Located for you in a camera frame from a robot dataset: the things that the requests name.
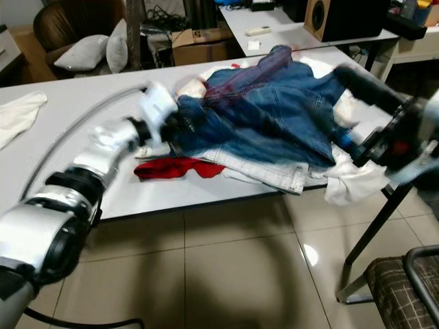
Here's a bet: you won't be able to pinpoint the white drawer cabinet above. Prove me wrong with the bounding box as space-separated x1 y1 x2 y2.
0 27 21 69

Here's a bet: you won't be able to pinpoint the dark metal post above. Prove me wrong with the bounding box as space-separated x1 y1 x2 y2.
125 0 146 69

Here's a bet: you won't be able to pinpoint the pale washed denim jeans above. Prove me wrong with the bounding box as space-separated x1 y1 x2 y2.
195 146 309 196

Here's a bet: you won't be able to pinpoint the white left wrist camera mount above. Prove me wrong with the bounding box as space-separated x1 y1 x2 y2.
137 82 179 145

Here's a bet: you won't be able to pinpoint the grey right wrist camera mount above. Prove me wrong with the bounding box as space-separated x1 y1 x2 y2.
412 88 439 186

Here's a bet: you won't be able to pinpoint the cream white garment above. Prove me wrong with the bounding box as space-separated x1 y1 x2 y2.
0 91 47 148

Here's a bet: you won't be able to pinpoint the blue denim jacket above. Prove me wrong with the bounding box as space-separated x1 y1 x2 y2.
168 45 351 169

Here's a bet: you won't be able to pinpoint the wide grey pillow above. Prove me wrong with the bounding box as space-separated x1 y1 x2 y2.
54 34 109 71

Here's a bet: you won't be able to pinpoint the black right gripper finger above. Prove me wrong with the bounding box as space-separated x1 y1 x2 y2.
340 132 375 157
336 65 409 114

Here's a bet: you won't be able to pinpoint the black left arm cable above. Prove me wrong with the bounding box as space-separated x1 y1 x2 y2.
19 86 152 203

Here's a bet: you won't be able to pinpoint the small red cloth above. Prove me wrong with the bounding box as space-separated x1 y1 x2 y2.
134 156 226 181

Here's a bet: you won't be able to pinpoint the black floor cable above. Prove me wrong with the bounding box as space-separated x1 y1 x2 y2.
22 307 145 329

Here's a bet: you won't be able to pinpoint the brown cardboard box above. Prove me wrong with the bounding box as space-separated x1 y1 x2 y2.
171 27 237 67

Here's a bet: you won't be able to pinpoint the brown leather armchair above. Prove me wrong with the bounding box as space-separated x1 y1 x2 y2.
33 0 128 73

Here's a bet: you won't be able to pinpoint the black desk cable tangle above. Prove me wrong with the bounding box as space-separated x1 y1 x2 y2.
144 3 189 35

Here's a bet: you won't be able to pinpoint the long black box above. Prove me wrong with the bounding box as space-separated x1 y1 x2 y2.
381 12 427 40

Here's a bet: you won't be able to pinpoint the thick black table leg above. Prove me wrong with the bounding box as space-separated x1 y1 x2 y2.
336 182 416 304

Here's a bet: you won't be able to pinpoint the brown plaid chair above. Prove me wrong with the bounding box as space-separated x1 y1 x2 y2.
364 245 439 329

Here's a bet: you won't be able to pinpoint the narrow grey pillow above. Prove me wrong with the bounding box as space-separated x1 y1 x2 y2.
106 19 128 73

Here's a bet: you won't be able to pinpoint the black wood-front speaker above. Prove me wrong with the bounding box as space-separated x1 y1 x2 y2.
304 0 388 42

